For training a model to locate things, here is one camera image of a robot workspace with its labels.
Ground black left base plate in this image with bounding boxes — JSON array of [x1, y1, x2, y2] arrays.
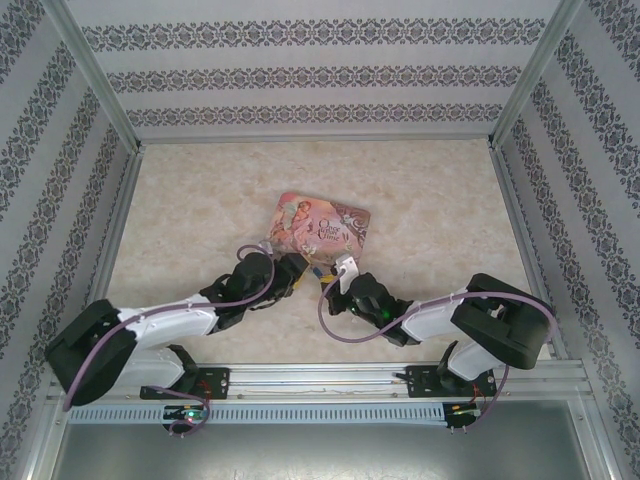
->
[[139, 367, 232, 401]]

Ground white slotted cable duct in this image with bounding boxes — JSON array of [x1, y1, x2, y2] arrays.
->
[[67, 402, 448, 427]]

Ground grey metal sheet panel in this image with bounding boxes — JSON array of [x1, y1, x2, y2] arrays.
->
[[49, 424, 614, 480]]

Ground aluminium frame post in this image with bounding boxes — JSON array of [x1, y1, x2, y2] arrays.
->
[[488, 0, 587, 151], [42, 0, 146, 154]]

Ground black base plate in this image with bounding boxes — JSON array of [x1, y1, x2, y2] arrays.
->
[[405, 364, 501, 400], [139, 367, 232, 401]]

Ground aluminium mounting rail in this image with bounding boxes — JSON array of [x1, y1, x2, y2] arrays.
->
[[47, 362, 594, 401]]

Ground left circuit board green light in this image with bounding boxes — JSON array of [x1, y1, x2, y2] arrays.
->
[[162, 404, 209, 423]]

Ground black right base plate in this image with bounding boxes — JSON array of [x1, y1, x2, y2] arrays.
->
[[405, 364, 501, 400]]

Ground pink illustrated diary book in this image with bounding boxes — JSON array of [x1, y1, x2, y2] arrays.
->
[[267, 191, 374, 262]]

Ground aluminium table edge rail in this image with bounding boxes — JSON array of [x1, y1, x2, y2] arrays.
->
[[67, 144, 146, 364], [488, 142, 569, 361]]

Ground right circuit board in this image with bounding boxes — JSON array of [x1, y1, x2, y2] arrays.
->
[[447, 401, 485, 430]]

